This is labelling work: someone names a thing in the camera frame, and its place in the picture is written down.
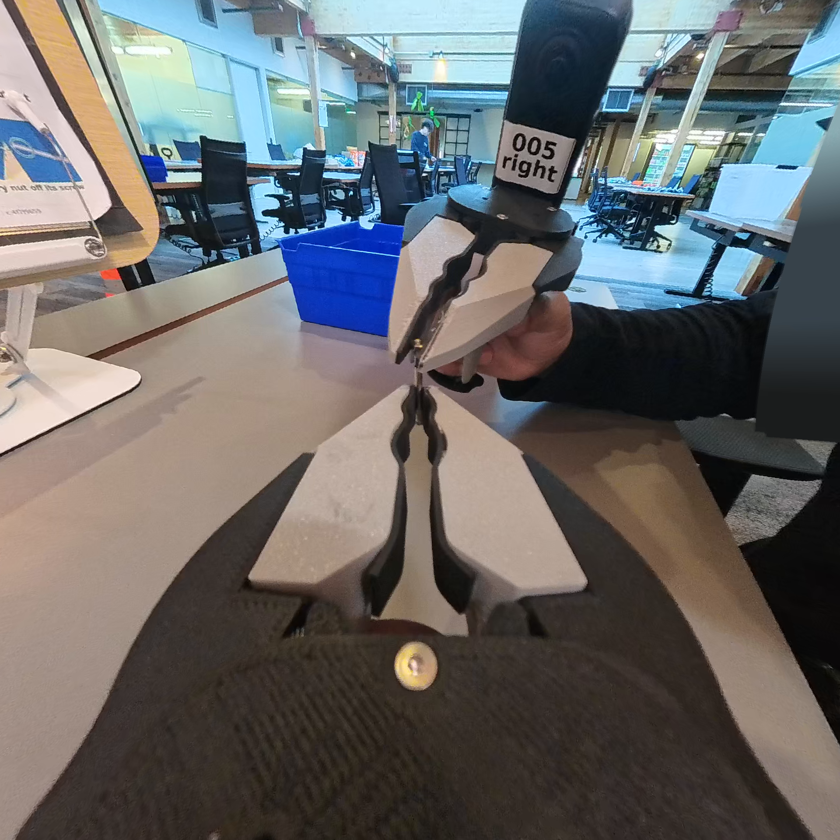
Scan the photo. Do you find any grey chair seat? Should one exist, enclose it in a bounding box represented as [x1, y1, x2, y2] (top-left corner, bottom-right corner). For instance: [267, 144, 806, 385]
[676, 416, 828, 476]

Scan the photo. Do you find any long wooden desk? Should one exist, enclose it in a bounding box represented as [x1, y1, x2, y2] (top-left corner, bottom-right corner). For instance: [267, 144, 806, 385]
[151, 157, 368, 194]

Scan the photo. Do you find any instruction sheet with blue pictures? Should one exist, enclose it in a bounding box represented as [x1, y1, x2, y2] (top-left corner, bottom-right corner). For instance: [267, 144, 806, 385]
[0, 0, 112, 231]

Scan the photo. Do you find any person's black-clothed body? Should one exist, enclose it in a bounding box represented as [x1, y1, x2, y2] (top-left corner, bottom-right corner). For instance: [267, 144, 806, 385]
[742, 443, 840, 697]

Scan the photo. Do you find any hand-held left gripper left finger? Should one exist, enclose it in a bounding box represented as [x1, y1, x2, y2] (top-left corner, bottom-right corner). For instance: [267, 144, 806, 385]
[248, 384, 416, 621]

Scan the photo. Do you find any person's right forearm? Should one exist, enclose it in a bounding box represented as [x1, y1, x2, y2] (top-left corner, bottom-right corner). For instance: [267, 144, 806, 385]
[502, 289, 778, 421]

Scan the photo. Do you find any wooden top desk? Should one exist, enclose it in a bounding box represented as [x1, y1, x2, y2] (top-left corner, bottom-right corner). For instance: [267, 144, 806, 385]
[686, 210, 798, 296]

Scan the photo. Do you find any person's right hand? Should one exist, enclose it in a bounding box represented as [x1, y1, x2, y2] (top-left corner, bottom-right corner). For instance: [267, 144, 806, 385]
[486, 292, 576, 383]

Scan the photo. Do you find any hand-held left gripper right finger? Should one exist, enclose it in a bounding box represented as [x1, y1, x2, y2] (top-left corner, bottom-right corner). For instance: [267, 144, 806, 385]
[420, 385, 589, 621]

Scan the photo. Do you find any white box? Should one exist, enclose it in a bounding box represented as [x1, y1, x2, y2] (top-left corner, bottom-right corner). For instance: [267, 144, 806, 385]
[709, 164, 815, 227]

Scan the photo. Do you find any desk with blue chairs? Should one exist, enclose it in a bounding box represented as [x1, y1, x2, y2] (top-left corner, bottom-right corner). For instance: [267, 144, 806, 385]
[607, 184, 697, 253]

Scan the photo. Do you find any black office chair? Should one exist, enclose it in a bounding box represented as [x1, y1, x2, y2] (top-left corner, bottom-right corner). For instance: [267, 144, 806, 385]
[199, 134, 263, 260]
[367, 141, 427, 227]
[262, 147, 328, 235]

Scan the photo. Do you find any wooden document stand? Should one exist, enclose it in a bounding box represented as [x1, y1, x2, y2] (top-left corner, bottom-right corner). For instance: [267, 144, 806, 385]
[0, 0, 161, 455]

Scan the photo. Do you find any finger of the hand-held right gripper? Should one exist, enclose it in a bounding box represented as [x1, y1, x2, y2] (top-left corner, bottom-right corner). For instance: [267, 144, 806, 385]
[387, 215, 487, 367]
[419, 243, 557, 385]

